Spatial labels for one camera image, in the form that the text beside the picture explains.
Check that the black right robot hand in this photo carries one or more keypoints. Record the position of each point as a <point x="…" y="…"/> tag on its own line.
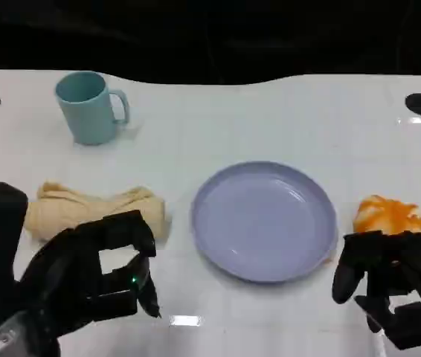
<point x="411" y="260"/>

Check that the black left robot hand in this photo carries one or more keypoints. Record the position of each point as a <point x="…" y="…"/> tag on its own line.
<point x="69" y="267"/>

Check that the orange and white bread roll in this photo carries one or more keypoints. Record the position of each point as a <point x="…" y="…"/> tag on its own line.
<point x="392" y="215"/>

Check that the lilac plate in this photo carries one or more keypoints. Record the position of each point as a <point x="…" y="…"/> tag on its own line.
<point x="262" y="223"/>

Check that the pale green mug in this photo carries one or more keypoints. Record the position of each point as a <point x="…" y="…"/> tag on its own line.
<point x="87" y="111"/>

